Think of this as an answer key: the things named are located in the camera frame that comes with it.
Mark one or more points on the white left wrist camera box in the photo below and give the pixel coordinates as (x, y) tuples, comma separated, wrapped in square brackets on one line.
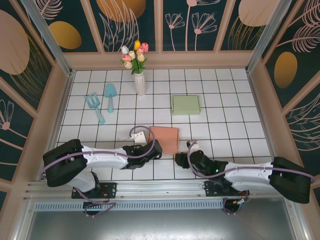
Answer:
[(138, 138)]

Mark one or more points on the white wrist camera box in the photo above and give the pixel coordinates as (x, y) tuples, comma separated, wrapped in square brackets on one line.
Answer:
[(192, 143), (138, 138)]

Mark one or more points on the teal garden trowel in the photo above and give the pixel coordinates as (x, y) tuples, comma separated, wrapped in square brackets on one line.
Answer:
[(110, 92)]

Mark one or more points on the white ribbed vase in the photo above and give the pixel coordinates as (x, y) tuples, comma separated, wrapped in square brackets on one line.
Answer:
[(140, 85)]

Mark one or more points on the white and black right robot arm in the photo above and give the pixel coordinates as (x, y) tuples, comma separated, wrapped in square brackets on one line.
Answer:
[(287, 180)]

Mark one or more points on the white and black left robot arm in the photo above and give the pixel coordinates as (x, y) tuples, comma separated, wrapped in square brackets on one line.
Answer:
[(62, 162)]

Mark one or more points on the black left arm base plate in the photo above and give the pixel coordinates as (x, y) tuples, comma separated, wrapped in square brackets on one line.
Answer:
[(110, 190)]

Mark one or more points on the aluminium frame post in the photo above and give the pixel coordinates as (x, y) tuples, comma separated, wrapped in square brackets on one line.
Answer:
[(50, 40), (265, 37)]

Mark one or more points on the aluminium mounting rail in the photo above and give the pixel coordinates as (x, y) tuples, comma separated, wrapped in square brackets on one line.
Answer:
[(160, 187)]

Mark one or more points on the teal garden fork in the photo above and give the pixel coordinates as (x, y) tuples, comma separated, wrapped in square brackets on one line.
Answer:
[(95, 105)]

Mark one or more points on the green paper box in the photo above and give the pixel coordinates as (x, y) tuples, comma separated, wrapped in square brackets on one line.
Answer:
[(186, 105)]

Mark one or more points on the artificial tulip bouquet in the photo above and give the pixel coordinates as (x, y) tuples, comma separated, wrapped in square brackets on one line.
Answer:
[(133, 56)]

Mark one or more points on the orange paper box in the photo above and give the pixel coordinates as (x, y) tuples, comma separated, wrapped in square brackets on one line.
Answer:
[(163, 140)]

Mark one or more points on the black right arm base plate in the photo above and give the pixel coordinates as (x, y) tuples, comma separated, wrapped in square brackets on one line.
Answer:
[(212, 188)]

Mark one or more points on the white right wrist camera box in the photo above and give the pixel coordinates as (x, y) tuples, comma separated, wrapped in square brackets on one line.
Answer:
[(192, 143)]

